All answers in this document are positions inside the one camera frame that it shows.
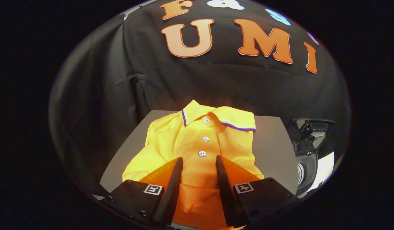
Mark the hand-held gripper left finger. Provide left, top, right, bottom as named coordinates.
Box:
left=103, top=157, right=183, bottom=227

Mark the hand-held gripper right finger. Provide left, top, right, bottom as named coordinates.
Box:
left=216, top=155, right=299, bottom=228

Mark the yellow polo shirt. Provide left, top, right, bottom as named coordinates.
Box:
left=122, top=100, right=265, bottom=230

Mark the grey platform board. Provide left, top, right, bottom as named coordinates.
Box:
left=99, top=110, right=299, bottom=195

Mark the white board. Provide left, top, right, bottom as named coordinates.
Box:
left=307, top=152, right=335, bottom=192

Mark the black backdrop cloth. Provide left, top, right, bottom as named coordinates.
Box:
left=49, top=0, right=351, bottom=192

